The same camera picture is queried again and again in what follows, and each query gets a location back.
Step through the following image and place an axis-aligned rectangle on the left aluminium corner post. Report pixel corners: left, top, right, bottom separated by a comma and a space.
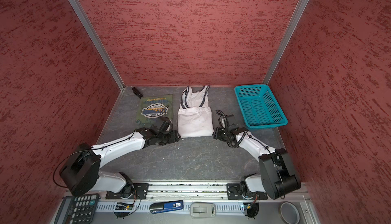
68, 0, 126, 92

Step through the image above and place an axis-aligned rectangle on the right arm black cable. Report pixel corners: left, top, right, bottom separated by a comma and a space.
215, 109, 248, 149

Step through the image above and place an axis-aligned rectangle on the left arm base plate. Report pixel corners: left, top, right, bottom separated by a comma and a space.
105, 183, 149, 200

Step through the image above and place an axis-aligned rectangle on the right aluminium corner post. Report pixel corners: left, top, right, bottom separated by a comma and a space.
262, 0, 309, 84

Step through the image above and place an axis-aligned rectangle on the black calculator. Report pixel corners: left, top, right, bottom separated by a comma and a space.
54, 194, 100, 224

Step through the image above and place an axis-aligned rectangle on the olive green tank top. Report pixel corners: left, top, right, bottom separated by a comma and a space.
135, 94, 173, 127

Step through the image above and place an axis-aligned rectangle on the small black stapler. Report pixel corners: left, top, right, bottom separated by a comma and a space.
132, 87, 144, 99

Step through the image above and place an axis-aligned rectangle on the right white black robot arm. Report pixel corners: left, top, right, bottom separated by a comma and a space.
213, 110, 301, 200

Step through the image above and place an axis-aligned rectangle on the white grey-trimmed tank top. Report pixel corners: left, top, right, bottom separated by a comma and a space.
178, 85, 213, 138

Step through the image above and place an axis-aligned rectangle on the small circuit board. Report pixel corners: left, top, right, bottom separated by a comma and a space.
241, 203, 254, 211
114, 202, 134, 212

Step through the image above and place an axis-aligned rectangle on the teal plastic basket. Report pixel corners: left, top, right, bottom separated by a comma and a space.
234, 84, 288, 129

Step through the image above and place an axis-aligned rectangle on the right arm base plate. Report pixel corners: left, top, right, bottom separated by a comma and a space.
226, 182, 268, 201

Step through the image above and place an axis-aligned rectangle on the grey tape roll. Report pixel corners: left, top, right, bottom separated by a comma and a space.
279, 202, 300, 224

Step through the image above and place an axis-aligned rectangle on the aluminium front rail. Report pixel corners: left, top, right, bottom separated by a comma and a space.
65, 180, 311, 202

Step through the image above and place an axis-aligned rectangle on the blue black utility knife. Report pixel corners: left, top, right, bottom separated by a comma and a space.
149, 200, 184, 214

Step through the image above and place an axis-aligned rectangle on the aluminium corner post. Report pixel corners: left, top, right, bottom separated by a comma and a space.
262, 0, 309, 84
68, 0, 126, 92

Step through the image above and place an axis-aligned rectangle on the left small circuit board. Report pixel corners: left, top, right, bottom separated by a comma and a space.
114, 202, 134, 212

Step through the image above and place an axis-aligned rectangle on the right small circuit board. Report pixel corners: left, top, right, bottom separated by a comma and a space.
241, 203, 254, 211

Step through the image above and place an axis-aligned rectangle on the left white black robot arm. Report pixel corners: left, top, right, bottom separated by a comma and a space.
58, 117, 181, 199

